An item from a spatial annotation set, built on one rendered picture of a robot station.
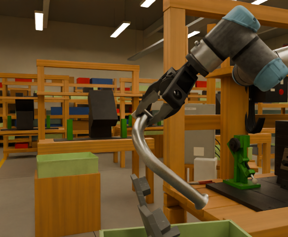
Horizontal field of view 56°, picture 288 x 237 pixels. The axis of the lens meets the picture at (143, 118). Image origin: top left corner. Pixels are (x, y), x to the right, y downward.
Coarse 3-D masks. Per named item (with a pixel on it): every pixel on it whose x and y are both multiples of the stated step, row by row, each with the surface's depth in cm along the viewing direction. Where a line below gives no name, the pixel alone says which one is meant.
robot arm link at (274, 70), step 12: (252, 48) 60; (264, 48) 60; (240, 60) 62; (252, 60) 60; (264, 60) 59; (276, 60) 59; (240, 72) 68; (252, 72) 61; (264, 72) 60; (276, 72) 59; (264, 84) 61; (276, 84) 60
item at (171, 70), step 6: (192, 60) 65; (192, 66) 67; (198, 66) 64; (168, 72) 71; (174, 72) 71; (198, 72) 67; (204, 72) 65; (162, 78) 73; (168, 78) 67; (162, 84) 68; (168, 84) 67; (162, 90) 68
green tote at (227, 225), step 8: (176, 224) 83; (184, 224) 83; (192, 224) 84; (200, 224) 84; (208, 224) 85; (216, 224) 85; (224, 224) 86; (232, 224) 84; (104, 232) 79; (112, 232) 79; (120, 232) 80; (128, 232) 80; (136, 232) 81; (144, 232) 81; (184, 232) 83; (192, 232) 84; (200, 232) 84; (208, 232) 85; (216, 232) 85; (224, 232) 86; (232, 232) 84; (240, 232) 80
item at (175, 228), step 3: (171, 228) 67; (174, 228) 67; (177, 228) 67; (168, 231) 66; (171, 231) 66; (174, 231) 66; (177, 231) 66; (165, 234) 66; (168, 234) 66; (171, 234) 66; (174, 234) 66; (177, 234) 66
